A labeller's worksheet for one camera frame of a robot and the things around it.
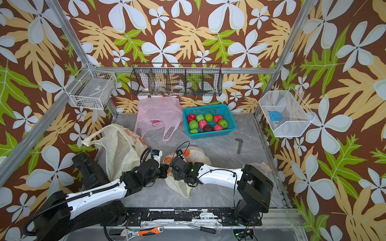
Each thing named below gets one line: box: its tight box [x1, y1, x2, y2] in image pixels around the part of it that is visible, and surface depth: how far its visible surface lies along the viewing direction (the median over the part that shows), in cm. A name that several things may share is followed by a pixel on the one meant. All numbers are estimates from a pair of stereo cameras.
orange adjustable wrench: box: [120, 226, 165, 241], surface depth 71 cm
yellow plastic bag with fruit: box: [81, 124, 148, 182], surface depth 86 cm
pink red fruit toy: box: [198, 119, 208, 130], surface depth 109 cm
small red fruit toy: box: [213, 124, 224, 131], surface depth 107 cm
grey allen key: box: [235, 138, 243, 155], surface depth 103 cm
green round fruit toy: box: [218, 119, 229, 130], surface depth 108 cm
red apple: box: [187, 113, 197, 123], surface depth 113 cm
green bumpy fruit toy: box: [196, 113, 205, 123], surface depth 113 cm
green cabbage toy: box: [188, 119, 199, 130], surface depth 109 cm
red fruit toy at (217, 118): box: [213, 114, 223, 124], surface depth 113 cm
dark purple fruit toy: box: [203, 124, 215, 132], surface depth 107 cm
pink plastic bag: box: [134, 96, 184, 142], surface depth 110 cm
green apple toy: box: [204, 113, 214, 123], surface depth 114 cm
